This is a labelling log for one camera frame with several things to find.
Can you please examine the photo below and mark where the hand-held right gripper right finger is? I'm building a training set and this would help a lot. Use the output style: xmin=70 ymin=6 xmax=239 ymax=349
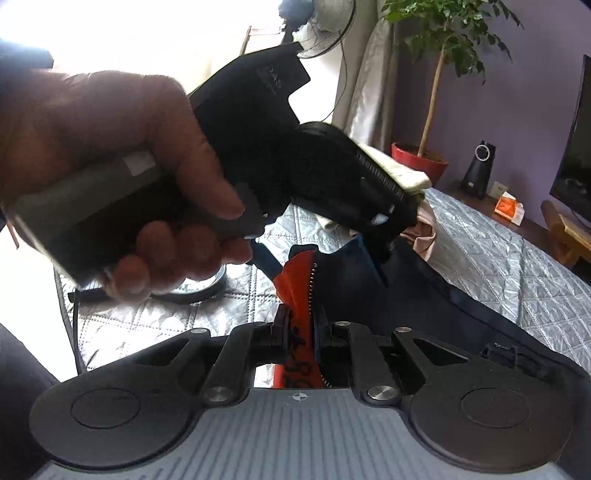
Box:
xmin=316 ymin=320 xmax=467 ymax=407

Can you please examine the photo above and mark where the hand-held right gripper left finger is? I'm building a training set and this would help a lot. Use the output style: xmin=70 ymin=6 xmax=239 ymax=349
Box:
xmin=134 ymin=307 xmax=289 ymax=407

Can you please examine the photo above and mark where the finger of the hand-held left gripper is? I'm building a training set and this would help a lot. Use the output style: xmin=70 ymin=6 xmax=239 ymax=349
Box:
xmin=355 ymin=233 xmax=391 ymax=284
xmin=249 ymin=240 xmax=283 ymax=280

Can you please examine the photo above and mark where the navy orange zip jacket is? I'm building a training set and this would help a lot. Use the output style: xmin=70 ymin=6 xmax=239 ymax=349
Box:
xmin=272 ymin=235 xmax=591 ymax=402

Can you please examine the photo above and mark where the person's left hand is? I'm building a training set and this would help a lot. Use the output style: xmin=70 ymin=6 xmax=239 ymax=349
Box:
xmin=0 ymin=69 xmax=252 ymax=297

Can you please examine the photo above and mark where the pink garment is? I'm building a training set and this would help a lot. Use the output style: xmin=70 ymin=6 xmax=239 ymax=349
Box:
xmin=399 ymin=203 xmax=446 ymax=264

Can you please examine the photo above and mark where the cream garment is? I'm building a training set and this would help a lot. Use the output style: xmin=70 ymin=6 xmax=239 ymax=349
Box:
xmin=318 ymin=143 xmax=432 ymax=229

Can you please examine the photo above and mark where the grey curtain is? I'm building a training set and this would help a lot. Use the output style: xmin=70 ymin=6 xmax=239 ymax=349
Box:
xmin=337 ymin=21 xmax=402 ymax=153

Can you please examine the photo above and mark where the standing fan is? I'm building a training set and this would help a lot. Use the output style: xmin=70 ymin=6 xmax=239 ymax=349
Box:
xmin=277 ymin=0 xmax=356 ymax=61

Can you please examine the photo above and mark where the black cylindrical speaker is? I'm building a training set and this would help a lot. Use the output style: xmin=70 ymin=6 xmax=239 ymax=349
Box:
xmin=461 ymin=141 xmax=497 ymax=200

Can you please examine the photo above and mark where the orange tissue box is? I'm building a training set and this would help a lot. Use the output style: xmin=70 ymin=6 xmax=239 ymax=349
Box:
xmin=493 ymin=193 xmax=526 ymax=226

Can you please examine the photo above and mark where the green potted tree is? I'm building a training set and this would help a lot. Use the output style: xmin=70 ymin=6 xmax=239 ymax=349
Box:
xmin=381 ymin=0 xmax=525 ymax=160

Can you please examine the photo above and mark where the wooden television stand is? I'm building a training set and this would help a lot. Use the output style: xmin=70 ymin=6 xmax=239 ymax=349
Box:
xmin=540 ymin=200 xmax=591 ymax=271

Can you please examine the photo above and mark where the black television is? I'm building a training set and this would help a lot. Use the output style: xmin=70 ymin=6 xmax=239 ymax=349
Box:
xmin=549 ymin=53 xmax=591 ymax=215

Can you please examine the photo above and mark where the dark cloth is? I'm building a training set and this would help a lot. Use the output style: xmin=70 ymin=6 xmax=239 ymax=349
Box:
xmin=0 ymin=323 xmax=63 ymax=480

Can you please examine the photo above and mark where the dark round ring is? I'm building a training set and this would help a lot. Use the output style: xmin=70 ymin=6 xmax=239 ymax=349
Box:
xmin=161 ymin=268 xmax=227 ymax=305

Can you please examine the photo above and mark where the black cable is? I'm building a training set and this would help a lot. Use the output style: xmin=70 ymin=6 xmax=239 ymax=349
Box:
xmin=53 ymin=268 xmax=86 ymax=374

